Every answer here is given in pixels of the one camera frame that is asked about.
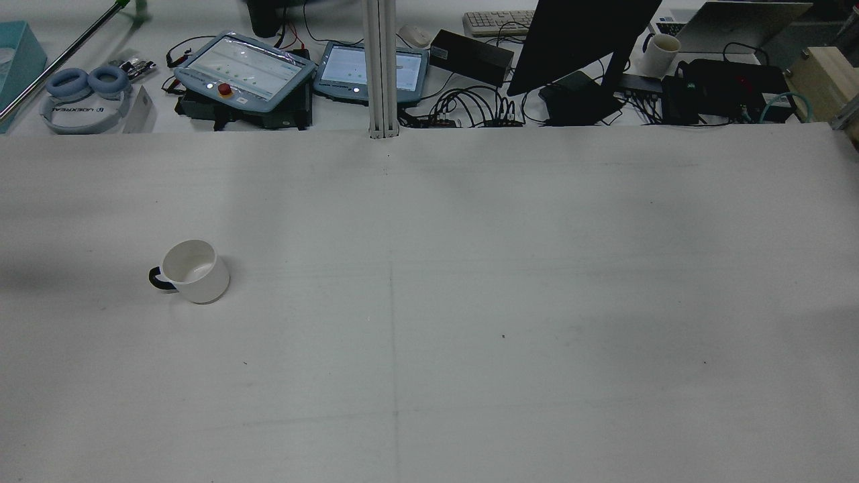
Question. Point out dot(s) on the black electronics box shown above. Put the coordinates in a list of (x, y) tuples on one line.
[(728, 90)]

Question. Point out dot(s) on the white computer mouse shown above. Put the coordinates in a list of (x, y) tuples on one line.
[(415, 35)]

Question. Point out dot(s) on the silver laptop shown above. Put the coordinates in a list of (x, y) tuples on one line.
[(735, 25)]

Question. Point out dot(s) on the teach pendant with red button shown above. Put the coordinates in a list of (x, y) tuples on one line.
[(245, 70)]

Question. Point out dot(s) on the wooden box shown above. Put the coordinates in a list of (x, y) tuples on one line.
[(824, 79)]

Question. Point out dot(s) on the white mug with dark inside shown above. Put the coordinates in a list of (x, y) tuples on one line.
[(659, 54)]

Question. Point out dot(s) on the black power brick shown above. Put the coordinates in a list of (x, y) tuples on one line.
[(471, 56)]

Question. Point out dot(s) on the blue headphones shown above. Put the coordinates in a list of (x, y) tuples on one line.
[(86, 97)]

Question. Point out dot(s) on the teach pendant without red button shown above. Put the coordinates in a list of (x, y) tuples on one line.
[(370, 71)]

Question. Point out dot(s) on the aluminium profile post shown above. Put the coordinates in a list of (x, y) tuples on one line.
[(381, 67)]

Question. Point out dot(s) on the white card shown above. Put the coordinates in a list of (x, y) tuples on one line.
[(140, 110)]

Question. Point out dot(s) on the teal box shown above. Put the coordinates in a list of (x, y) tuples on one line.
[(17, 64)]

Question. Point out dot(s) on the white keyboard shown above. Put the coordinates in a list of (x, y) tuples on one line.
[(493, 21)]

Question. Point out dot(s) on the black computer monitor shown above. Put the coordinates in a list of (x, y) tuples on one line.
[(577, 47)]

